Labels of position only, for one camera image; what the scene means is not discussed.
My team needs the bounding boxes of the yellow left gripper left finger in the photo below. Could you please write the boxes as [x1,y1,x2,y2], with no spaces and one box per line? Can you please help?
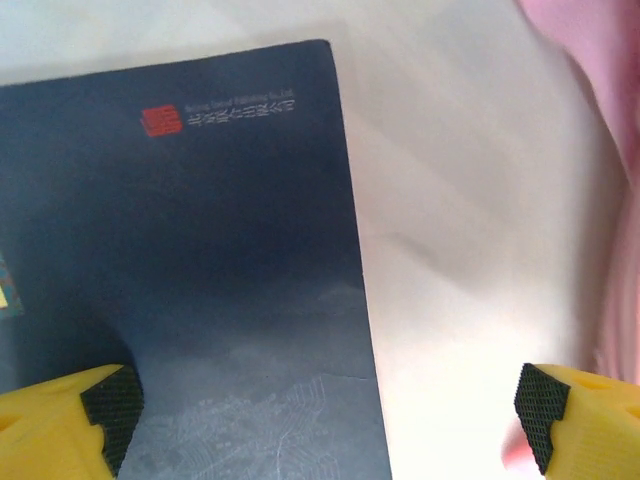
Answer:
[0,363,147,480]

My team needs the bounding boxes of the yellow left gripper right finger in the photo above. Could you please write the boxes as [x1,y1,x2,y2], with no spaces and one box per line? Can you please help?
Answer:
[513,362,640,480]

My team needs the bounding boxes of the dark blue book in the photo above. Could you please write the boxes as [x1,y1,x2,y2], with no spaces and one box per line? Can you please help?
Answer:
[0,38,392,480]

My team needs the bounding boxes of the pink student backpack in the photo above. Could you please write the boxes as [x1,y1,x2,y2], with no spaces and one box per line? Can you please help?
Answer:
[501,0,640,474]

